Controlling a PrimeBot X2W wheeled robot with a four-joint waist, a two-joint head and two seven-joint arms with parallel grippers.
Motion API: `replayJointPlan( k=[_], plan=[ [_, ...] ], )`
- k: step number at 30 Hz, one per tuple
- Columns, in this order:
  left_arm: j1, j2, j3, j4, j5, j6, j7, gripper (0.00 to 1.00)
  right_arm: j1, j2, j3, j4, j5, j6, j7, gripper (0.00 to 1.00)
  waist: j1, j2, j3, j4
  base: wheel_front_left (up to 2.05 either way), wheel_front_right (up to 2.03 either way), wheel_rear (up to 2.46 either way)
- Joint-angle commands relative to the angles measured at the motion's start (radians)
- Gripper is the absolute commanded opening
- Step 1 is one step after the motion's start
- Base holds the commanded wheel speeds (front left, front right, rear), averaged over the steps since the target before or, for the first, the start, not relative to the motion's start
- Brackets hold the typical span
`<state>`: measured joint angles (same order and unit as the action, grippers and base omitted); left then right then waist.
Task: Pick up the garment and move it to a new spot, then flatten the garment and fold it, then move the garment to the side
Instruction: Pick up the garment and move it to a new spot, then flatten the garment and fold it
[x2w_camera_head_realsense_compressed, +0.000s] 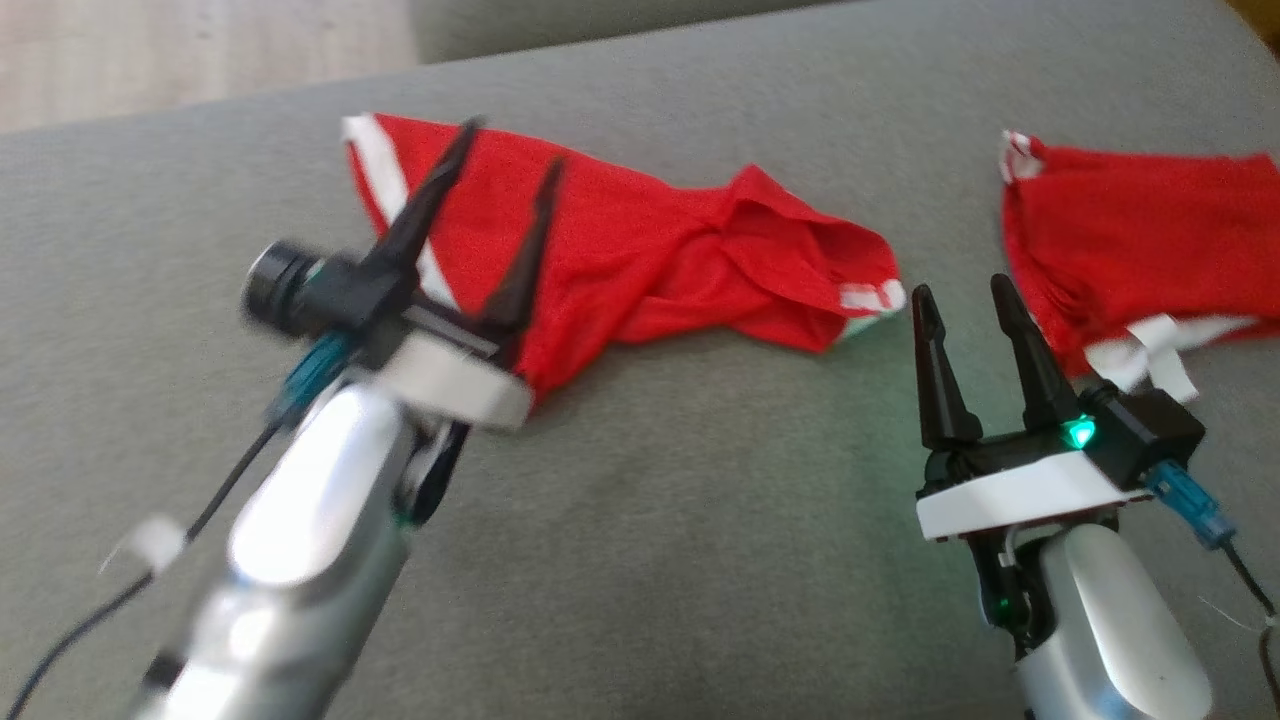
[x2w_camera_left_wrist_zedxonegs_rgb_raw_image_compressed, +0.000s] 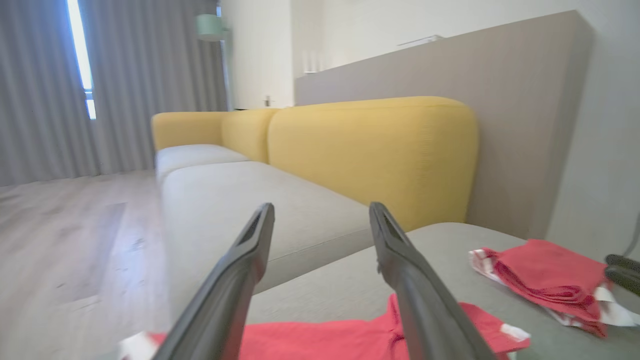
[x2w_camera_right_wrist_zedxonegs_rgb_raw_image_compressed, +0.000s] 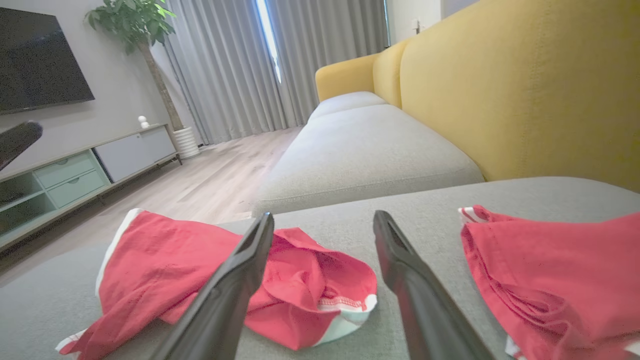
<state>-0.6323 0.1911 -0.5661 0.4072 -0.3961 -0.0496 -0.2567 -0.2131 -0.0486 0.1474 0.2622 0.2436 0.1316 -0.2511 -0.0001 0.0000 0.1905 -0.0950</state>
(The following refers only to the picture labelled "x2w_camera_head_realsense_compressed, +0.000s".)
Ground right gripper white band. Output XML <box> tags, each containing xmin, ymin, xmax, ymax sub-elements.
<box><xmin>910</xmin><ymin>273</ymin><xmax>1153</xmax><ymax>544</ymax></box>

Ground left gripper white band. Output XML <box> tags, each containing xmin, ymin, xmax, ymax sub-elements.
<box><xmin>360</xmin><ymin>117</ymin><xmax>567</xmax><ymax>434</ymax></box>

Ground red shorts with white stripe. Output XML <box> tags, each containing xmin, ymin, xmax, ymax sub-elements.
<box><xmin>342</xmin><ymin>112</ymin><xmax>909</xmax><ymax>407</ymax></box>

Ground red white basketball jersey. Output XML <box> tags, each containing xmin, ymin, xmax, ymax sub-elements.
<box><xmin>998</xmin><ymin>128</ymin><xmax>1280</xmax><ymax>404</ymax></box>

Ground wide grey sofa seat cushion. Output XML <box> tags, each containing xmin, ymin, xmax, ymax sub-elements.
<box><xmin>0</xmin><ymin>0</ymin><xmax>1280</xmax><ymax>720</ymax></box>

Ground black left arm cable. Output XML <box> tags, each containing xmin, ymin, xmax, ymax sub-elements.
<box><xmin>0</xmin><ymin>335</ymin><xmax>352</xmax><ymax>720</ymax></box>

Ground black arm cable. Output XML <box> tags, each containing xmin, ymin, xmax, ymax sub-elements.
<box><xmin>1145</xmin><ymin>460</ymin><xmax>1280</xmax><ymax>633</ymax></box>
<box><xmin>0</xmin><ymin>335</ymin><xmax>352</xmax><ymax>720</ymax></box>

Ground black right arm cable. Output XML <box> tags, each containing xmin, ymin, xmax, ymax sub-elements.
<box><xmin>1145</xmin><ymin>460</ymin><xmax>1280</xmax><ymax>633</ymax></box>

